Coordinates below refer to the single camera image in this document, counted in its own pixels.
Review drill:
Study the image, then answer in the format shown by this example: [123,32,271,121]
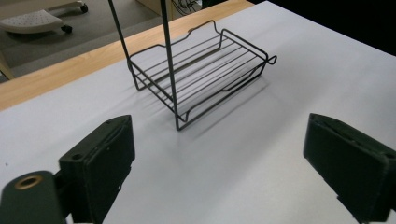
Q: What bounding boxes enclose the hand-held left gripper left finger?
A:
[59,114,136,224]

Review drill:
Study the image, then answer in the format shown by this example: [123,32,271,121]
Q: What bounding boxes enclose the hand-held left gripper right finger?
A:
[303,113,396,224]

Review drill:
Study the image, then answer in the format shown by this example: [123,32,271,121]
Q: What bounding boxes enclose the black wire rack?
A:
[106,0,278,132]

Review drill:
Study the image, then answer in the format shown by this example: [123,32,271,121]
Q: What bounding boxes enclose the wooden table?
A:
[0,0,255,112]

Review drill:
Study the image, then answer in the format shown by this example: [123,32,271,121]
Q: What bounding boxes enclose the hanging desk cables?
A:
[171,0,204,11]

